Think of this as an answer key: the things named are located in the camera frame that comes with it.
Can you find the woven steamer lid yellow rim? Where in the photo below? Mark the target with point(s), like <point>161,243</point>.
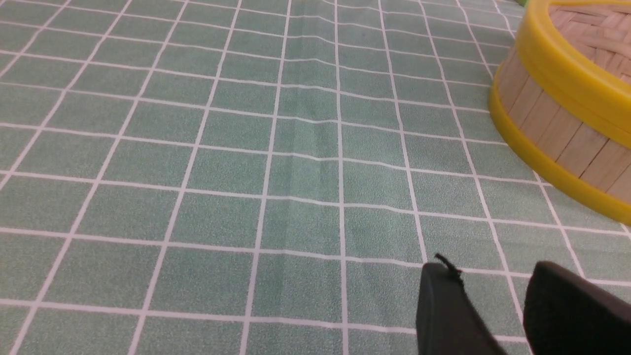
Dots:
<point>593,95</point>

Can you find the green checkered tablecloth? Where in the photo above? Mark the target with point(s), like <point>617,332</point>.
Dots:
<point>265,177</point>

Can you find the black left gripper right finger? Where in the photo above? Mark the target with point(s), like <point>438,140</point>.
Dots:
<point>565,314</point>

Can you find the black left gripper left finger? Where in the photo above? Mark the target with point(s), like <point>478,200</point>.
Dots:
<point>447,323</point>

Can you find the wooden steamer basket yellow rims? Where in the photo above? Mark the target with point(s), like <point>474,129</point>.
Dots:
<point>569,154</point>

